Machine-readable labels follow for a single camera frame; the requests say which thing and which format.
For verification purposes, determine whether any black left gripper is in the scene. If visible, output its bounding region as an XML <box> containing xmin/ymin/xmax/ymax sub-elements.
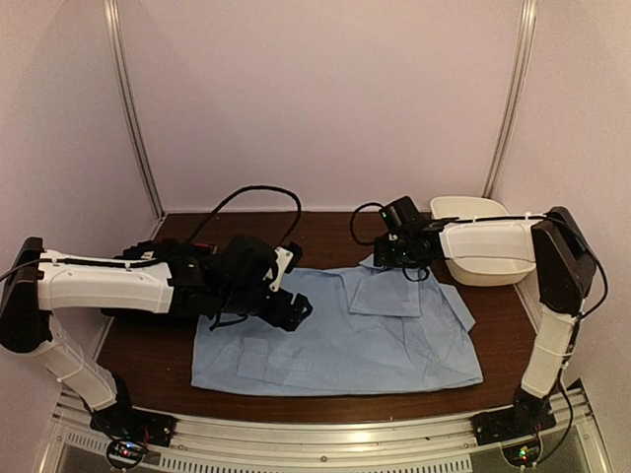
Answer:
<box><xmin>219</xmin><ymin>282</ymin><xmax>313</xmax><ymax>331</ymax></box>

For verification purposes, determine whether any light blue long sleeve shirt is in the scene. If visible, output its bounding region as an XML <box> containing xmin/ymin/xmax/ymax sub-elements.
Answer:
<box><xmin>191</xmin><ymin>257</ymin><xmax>483</xmax><ymax>397</ymax></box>

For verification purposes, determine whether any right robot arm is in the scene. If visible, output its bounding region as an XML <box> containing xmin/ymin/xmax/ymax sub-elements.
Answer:
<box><xmin>373</xmin><ymin>196</ymin><xmax>600</xmax><ymax>436</ymax></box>

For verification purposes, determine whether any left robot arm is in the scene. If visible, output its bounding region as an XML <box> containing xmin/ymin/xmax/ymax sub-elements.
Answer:
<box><xmin>1</xmin><ymin>235</ymin><xmax>313</xmax><ymax>438</ymax></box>

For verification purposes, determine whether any white plastic tub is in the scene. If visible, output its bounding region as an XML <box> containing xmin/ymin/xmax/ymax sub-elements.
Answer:
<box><xmin>430</xmin><ymin>196</ymin><xmax>535</xmax><ymax>287</ymax></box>

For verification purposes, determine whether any red black plaid shirt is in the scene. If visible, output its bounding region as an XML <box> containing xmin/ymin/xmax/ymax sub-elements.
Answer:
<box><xmin>193</xmin><ymin>242</ymin><xmax>217</xmax><ymax>253</ymax></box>

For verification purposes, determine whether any left circuit board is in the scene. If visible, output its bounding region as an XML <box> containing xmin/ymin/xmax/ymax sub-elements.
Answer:
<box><xmin>105</xmin><ymin>439</ymin><xmax>148</xmax><ymax>469</ymax></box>

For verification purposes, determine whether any circuit board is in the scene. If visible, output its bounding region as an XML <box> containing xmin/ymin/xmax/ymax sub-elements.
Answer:
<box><xmin>105</xmin><ymin>439</ymin><xmax>148</xmax><ymax>469</ymax></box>
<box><xmin>502</xmin><ymin>440</ymin><xmax>542</xmax><ymax>468</ymax></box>

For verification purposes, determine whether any right circuit board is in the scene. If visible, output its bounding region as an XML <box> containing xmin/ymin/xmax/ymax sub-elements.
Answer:
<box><xmin>502</xmin><ymin>440</ymin><xmax>542</xmax><ymax>468</ymax></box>

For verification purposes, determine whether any right black camera cable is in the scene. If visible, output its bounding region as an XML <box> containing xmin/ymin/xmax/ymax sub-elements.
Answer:
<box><xmin>350</xmin><ymin>200</ymin><xmax>390</xmax><ymax>247</ymax></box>

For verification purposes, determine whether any black camera cable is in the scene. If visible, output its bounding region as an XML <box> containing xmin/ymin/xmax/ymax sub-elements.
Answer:
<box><xmin>184</xmin><ymin>183</ymin><xmax>303</xmax><ymax>247</ymax></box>
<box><xmin>350</xmin><ymin>200</ymin><xmax>390</xmax><ymax>247</ymax></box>

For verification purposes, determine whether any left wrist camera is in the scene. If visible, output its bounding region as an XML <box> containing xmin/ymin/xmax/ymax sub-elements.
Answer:
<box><xmin>265</xmin><ymin>241</ymin><xmax>303</xmax><ymax>293</ymax></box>

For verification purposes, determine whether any left black camera cable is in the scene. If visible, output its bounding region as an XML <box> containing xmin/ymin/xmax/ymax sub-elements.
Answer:
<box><xmin>184</xmin><ymin>183</ymin><xmax>303</xmax><ymax>247</ymax></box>

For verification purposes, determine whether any front aluminium frame rail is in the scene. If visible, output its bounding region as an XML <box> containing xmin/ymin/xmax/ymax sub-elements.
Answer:
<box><xmin>35</xmin><ymin>388</ymin><xmax>614</xmax><ymax>472</ymax></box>

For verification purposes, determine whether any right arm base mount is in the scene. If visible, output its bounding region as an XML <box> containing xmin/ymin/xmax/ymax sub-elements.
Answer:
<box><xmin>471</xmin><ymin>389</ymin><xmax>557</xmax><ymax>445</ymax></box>

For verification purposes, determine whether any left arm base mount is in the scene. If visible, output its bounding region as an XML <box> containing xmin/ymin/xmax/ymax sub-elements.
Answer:
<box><xmin>84</xmin><ymin>394</ymin><xmax>176</xmax><ymax>447</ymax></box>

